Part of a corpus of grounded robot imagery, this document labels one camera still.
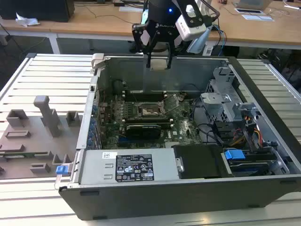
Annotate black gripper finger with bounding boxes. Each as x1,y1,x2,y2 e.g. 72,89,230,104
131,22,159,69
165,34,180,70

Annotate silver CPU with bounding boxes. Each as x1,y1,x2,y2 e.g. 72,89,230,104
150,58,170,71

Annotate CPU socket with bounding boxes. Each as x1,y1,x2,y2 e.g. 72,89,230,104
137,100,166,119

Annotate black plastic cover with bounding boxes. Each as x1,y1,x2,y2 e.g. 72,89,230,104
172,144,234,179

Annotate pale blue teach pendant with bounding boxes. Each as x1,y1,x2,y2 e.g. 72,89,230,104
187,25,214,54

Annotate grey case latch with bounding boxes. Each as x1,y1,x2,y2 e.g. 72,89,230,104
91,53,106,69

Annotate metal drive cage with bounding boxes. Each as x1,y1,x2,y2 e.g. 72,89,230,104
199,66,261,123

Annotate green motherboard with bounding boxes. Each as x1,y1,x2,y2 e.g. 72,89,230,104
97,90,203,149

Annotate black graphics card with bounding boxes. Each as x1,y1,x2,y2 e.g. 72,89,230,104
126,124,163,142

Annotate silver laptop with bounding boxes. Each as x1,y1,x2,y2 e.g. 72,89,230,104
231,0,273,10

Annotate wooden desk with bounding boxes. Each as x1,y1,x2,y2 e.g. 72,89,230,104
0,0,79,55
50,0,301,50

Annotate hard disk in blue carrier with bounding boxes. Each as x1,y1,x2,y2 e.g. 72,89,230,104
221,147,290,178

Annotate grey power supply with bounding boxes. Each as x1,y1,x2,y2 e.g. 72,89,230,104
79,148,183,185

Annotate black computer tower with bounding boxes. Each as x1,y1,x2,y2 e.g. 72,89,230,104
0,0,75,23

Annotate crumpled white paper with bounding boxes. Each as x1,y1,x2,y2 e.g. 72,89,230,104
15,12,40,27

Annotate black PC case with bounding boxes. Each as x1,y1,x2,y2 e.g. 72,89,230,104
54,53,301,221

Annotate grey parts rack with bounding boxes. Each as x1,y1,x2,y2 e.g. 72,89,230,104
0,95,83,181

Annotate green RAM stick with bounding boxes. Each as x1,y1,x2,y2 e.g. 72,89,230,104
0,152,49,160

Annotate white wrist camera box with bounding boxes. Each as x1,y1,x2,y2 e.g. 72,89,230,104
175,0,208,41

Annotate yellow orange wires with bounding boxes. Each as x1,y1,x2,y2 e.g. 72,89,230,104
231,129,247,146

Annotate red yellow wires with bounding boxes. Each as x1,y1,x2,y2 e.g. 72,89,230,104
255,124,263,145

